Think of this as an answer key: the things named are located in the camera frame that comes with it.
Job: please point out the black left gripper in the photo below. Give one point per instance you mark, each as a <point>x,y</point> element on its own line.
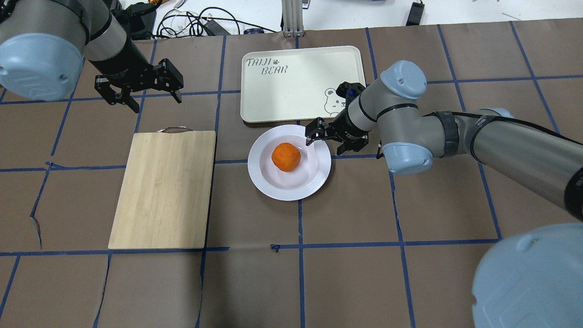
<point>122,68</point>

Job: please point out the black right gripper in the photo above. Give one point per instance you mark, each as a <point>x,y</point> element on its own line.
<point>347,127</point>

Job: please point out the orange fruit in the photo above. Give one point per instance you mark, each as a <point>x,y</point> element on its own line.
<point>286,157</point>

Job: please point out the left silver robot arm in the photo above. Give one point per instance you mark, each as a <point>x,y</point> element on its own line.
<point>44,43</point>

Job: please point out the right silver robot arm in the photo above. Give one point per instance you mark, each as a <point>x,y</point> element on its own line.
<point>527,280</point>

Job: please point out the cream bear tray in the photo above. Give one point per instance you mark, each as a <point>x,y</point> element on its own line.
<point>297,84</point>

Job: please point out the white round plate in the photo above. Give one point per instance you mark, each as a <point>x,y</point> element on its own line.
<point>310,175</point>

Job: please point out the bamboo cutting board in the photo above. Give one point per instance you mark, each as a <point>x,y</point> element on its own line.
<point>165,196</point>

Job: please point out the black power adapter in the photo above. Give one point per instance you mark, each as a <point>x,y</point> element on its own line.
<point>415,13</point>

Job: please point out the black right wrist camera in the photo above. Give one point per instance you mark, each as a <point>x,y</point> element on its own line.
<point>349,91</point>

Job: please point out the aluminium frame post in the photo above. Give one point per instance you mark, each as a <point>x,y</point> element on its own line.
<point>292,18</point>

